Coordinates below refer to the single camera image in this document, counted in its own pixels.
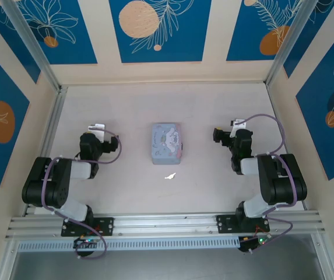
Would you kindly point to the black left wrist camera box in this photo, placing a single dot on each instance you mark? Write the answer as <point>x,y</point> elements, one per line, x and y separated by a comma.
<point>110,145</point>

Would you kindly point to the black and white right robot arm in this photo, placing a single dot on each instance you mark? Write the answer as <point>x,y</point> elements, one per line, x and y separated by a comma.
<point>274,181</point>

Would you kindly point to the white metal camera bracket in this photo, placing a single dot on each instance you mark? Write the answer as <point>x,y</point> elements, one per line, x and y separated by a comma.
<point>96,127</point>
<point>239,125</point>

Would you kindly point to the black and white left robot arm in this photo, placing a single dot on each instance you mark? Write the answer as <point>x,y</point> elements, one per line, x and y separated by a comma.
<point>56,181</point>

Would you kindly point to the aluminium profile rail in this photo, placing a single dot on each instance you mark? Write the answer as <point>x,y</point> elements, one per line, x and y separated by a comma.
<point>166,221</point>

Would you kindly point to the blue floral wall panel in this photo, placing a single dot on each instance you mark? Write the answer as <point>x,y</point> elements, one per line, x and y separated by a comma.
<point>324,32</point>
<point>6,38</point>
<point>327,116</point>
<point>161,35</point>
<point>260,35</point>
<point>67,35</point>
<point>0,122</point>

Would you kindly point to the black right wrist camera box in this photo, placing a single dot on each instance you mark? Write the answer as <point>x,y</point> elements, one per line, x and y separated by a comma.
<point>221,137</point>

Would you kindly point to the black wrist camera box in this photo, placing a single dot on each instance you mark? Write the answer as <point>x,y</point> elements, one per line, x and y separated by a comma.
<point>110,145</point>
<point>221,137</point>

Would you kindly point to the aluminium frame post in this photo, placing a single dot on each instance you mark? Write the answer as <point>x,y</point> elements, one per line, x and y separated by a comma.
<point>32,43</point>
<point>289,43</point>

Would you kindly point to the pastel cartoon tin box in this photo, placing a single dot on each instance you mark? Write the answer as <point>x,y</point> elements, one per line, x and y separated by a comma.
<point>166,144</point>

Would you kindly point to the small electronics board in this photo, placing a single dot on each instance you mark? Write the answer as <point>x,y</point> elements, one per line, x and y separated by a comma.
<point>86,241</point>
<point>257,242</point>

